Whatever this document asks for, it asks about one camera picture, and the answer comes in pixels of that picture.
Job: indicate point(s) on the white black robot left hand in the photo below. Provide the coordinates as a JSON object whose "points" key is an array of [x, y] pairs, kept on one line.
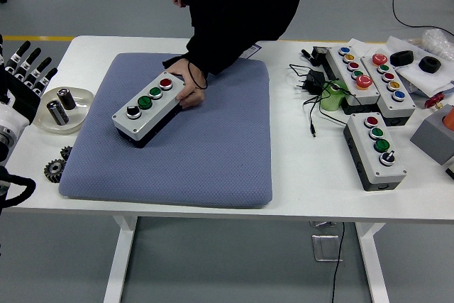
{"points": [[21, 93]]}

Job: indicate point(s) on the person's left hand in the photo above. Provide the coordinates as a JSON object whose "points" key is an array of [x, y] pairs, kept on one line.
{"points": [[193, 93]]}

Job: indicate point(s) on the grey four-button control box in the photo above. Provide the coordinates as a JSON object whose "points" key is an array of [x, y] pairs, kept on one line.
{"points": [[369, 161], [156, 111]]}

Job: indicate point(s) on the person's left forearm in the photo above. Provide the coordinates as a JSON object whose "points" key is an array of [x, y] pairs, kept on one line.
{"points": [[216, 54]]}

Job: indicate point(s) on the grey five-button control box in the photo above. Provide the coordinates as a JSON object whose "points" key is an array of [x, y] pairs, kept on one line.
{"points": [[340, 63], [376, 76]]}

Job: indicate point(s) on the dark metal cylinder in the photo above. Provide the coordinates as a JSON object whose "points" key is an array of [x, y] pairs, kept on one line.
{"points": [[57, 113], [67, 98]]}

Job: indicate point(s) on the beige shallow dish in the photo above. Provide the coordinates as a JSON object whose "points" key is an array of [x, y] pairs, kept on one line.
{"points": [[79, 104]]}

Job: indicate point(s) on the blue-grey textured mat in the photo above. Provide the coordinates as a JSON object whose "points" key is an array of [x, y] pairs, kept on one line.
{"points": [[198, 154]]}

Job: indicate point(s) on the small dark metal gear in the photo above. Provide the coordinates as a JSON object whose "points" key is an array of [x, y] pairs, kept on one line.
{"points": [[66, 153]]}

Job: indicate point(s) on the purple label card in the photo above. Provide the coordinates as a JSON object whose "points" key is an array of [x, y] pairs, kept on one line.
{"points": [[255, 50]]}

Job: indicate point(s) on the large dark metal gear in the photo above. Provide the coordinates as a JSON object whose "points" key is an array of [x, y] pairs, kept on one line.
{"points": [[55, 171]]}

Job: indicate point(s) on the small black connector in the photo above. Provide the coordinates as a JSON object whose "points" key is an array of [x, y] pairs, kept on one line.
{"points": [[306, 53]]}

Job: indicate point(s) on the black power adapter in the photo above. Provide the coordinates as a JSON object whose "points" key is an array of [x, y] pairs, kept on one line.
{"points": [[314, 79]]}

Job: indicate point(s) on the small black device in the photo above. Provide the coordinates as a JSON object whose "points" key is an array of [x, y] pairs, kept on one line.
{"points": [[321, 54]]}

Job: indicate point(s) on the white table leg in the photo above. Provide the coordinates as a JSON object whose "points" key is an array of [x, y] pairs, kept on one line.
{"points": [[120, 260], [372, 264]]}

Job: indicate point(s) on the silver floor socket plate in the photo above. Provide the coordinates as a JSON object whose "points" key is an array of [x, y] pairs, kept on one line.
{"points": [[322, 248]]}

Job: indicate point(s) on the white paper sheet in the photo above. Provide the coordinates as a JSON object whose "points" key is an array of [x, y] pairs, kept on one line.
{"points": [[422, 79]]}

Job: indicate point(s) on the grey block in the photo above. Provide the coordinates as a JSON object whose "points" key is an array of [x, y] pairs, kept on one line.
{"points": [[431, 140]]}

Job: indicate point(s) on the clear plastic bag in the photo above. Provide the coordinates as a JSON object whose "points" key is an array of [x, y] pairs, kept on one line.
{"points": [[438, 42]]}

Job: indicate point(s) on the orange cylinder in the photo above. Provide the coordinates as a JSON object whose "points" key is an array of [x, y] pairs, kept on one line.
{"points": [[448, 118]]}

